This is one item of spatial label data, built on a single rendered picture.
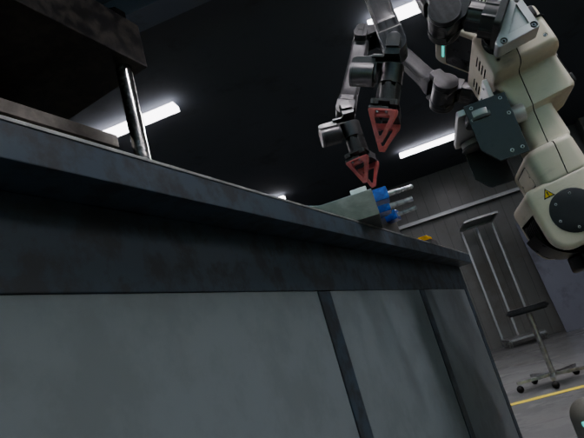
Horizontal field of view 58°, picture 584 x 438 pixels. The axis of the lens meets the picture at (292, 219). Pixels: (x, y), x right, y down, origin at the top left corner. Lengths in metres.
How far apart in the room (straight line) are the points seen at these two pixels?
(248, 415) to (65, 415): 0.24
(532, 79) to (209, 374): 1.13
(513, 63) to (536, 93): 0.10
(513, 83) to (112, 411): 1.23
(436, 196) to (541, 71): 8.42
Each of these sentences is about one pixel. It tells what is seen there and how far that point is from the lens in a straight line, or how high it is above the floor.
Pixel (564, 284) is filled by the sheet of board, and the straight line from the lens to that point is 9.23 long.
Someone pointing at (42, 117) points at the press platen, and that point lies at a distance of 1.87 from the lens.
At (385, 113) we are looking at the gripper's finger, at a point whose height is 1.04.
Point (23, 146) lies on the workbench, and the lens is 0.47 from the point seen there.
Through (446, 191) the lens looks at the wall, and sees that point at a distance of 9.87.
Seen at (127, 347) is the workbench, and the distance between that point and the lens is 0.53.
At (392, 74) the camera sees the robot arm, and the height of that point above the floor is 1.14.
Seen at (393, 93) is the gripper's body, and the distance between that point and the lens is 1.29.
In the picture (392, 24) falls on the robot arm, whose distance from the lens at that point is 1.36.
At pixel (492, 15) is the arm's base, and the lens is 1.35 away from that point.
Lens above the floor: 0.56
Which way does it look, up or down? 16 degrees up
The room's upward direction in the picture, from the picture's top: 16 degrees counter-clockwise
